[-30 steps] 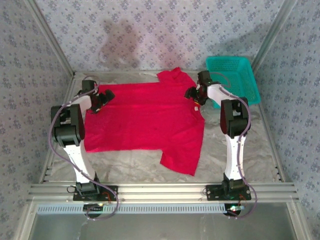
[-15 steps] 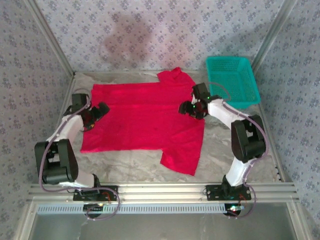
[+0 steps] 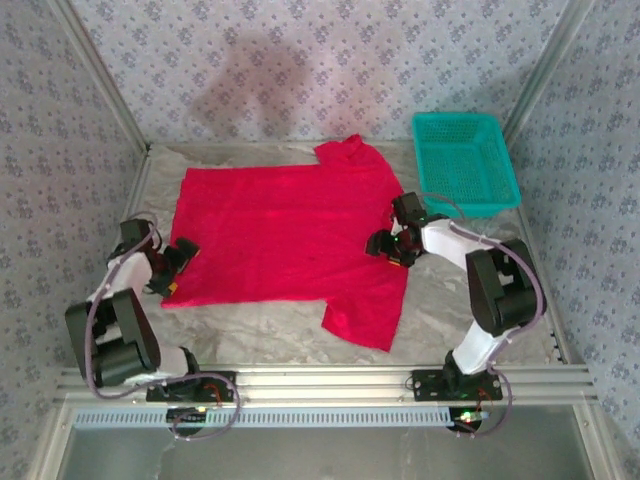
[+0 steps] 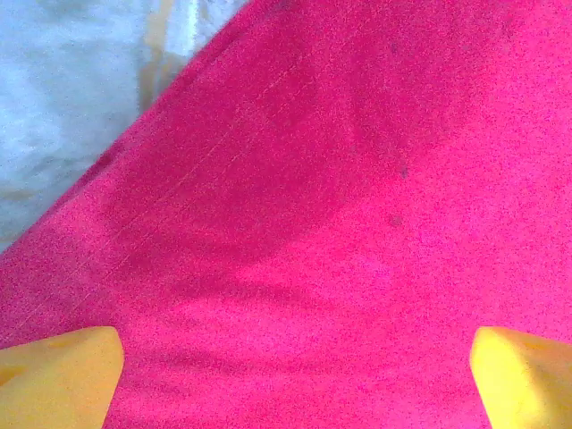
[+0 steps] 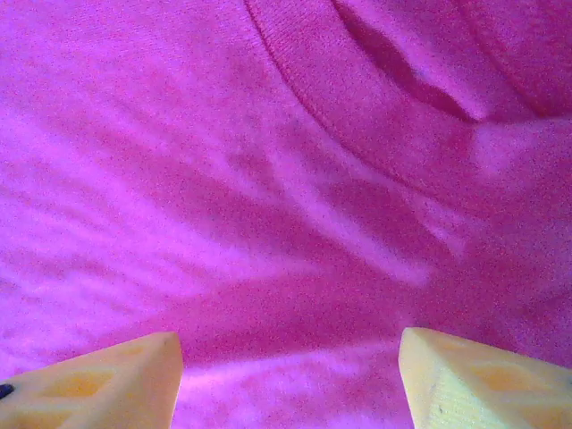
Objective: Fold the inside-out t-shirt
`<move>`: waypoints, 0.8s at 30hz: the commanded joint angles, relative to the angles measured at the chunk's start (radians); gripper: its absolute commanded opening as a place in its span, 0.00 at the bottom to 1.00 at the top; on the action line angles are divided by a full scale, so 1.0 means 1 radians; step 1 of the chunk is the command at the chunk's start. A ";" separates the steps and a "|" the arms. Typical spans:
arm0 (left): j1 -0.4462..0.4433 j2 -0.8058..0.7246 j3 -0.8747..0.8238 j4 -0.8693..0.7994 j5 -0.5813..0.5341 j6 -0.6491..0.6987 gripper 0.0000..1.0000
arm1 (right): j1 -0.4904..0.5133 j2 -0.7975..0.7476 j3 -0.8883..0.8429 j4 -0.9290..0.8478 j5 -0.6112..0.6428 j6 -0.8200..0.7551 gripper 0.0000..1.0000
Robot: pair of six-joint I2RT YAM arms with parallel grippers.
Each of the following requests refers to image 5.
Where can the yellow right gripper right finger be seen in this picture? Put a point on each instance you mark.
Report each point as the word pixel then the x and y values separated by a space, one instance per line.
pixel 469 389

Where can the red t-shirt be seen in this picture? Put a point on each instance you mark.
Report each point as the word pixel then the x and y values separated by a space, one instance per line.
pixel 223 156

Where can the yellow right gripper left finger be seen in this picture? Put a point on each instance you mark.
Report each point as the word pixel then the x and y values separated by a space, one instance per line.
pixel 111 384

